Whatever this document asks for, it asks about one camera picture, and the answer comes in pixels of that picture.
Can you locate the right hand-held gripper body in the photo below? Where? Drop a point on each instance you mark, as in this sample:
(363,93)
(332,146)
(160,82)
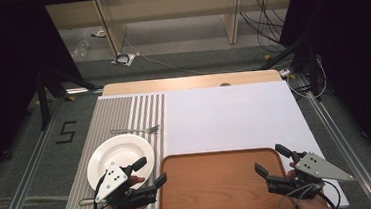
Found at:
(315,169)

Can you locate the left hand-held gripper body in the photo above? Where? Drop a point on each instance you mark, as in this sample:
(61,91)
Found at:
(113,184)

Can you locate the white plate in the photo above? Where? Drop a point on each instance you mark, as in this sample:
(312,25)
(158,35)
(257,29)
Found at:
(120,156)

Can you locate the silver knife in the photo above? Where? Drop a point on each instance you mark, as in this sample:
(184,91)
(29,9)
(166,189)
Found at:
(87,202)

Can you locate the silver fork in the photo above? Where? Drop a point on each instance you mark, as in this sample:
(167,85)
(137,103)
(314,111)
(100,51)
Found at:
(132,131)

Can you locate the brown wooden tray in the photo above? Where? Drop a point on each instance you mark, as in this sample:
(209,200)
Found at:
(213,189)

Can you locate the person's right hand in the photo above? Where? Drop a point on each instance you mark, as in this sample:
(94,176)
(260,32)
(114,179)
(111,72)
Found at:
(310,206)

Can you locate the grey striped placemat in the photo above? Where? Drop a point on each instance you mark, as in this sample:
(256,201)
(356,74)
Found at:
(107,117)

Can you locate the white table board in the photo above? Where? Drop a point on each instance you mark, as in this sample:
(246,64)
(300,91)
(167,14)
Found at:
(228,117)

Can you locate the small white adapter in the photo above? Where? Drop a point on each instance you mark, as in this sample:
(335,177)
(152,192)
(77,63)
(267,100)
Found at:
(284,72)

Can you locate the light wooden table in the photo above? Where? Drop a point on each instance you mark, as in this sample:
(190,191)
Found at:
(172,84)

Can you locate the black metal stand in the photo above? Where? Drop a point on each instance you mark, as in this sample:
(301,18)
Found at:
(310,64)
(43,99)

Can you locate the clear plastic bag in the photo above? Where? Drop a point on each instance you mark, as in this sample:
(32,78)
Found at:
(80,50)

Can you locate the dark curtain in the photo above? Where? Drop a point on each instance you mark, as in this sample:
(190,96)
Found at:
(355,37)
(3,65)

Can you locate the light wooden shelf unit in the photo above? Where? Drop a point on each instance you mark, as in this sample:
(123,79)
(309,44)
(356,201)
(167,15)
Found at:
(172,5)

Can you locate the metal floor rail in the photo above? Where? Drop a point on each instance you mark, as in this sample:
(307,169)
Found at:
(344,145)
(28,177)

